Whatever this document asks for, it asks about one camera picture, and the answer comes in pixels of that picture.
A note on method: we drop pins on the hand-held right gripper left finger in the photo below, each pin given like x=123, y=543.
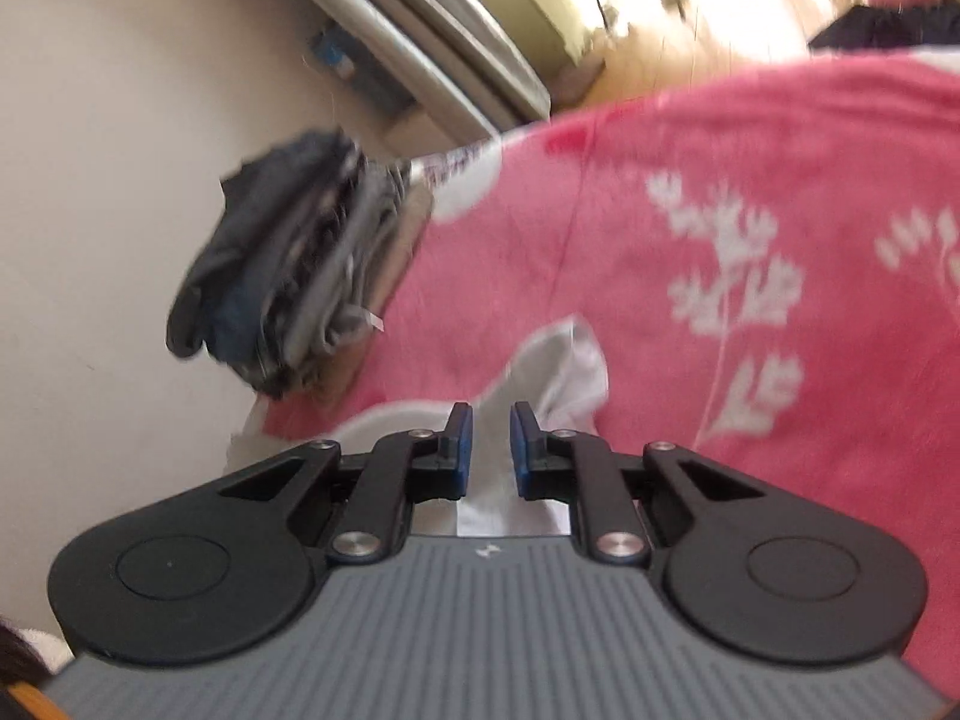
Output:
x=461, y=457

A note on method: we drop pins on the beige curtain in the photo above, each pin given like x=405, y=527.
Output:
x=420, y=30

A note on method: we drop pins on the red floral blanket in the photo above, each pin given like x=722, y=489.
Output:
x=637, y=127

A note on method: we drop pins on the black cloth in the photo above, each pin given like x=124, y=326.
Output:
x=862, y=30

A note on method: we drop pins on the white shirt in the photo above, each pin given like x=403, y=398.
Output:
x=555, y=375

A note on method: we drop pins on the stack of folded clothes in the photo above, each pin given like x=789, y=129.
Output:
x=262, y=262

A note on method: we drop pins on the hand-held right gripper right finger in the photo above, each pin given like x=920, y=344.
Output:
x=523, y=457

